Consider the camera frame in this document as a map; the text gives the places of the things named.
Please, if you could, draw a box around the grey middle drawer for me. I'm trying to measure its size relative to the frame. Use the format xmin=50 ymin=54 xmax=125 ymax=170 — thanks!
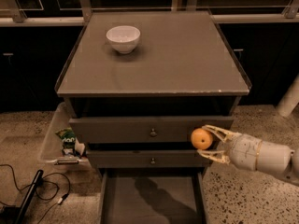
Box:
xmin=87 ymin=150 xmax=211 ymax=168

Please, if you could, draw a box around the clear plastic storage bin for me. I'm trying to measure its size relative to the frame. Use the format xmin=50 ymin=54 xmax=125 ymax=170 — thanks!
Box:
xmin=38 ymin=103 xmax=91 ymax=171

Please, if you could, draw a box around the metal window railing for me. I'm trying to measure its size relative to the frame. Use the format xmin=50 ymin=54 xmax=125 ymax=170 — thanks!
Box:
xmin=0 ymin=0 xmax=299 ymax=26

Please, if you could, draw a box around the green snack bag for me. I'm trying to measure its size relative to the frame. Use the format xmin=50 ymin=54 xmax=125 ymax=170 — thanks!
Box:
xmin=55 ymin=128 xmax=76 ymax=155

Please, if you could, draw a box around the black bar on floor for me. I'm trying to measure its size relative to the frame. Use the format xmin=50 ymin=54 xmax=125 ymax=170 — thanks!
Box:
xmin=13 ymin=170 xmax=44 ymax=224

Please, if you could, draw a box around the grey bottom drawer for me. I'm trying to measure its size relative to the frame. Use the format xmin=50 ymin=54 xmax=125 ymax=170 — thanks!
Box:
xmin=98 ymin=168 xmax=210 ymax=224

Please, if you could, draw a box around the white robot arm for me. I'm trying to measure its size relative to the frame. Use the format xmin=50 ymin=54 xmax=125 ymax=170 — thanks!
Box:
xmin=191 ymin=125 xmax=299 ymax=186

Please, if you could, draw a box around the black cable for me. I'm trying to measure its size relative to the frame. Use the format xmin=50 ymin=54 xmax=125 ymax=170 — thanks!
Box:
xmin=0 ymin=163 xmax=72 ymax=224

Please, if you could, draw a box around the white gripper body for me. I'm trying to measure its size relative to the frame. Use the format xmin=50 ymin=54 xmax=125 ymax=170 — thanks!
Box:
xmin=228 ymin=134 xmax=263 ymax=171

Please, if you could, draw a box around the white ceramic bowl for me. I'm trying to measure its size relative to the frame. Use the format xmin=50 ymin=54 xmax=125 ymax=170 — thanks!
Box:
xmin=106 ymin=25 xmax=141 ymax=54

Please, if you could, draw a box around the orange fruit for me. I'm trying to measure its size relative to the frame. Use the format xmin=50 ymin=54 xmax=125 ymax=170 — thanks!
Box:
xmin=191 ymin=128 xmax=213 ymax=150

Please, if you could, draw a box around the grey drawer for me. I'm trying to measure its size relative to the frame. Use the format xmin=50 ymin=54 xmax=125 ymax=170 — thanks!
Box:
xmin=98 ymin=168 xmax=210 ymax=224
xmin=87 ymin=150 xmax=211 ymax=168
xmin=69 ymin=116 xmax=233 ymax=144

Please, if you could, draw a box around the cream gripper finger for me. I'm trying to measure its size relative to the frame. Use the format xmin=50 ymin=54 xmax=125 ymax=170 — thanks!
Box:
xmin=203 ymin=125 xmax=240 ymax=143
xmin=197 ymin=149 xmax=230 ymax=164

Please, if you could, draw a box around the grey top drawer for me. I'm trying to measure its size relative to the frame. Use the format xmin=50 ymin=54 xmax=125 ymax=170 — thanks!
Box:
xmin=69 ymin=116 xmax=233 ymax=144

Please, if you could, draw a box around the grey drawer cabinet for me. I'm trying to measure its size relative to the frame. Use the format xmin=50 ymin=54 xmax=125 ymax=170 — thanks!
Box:
xmin=54 ymin=10 xmax=252 ymax=224

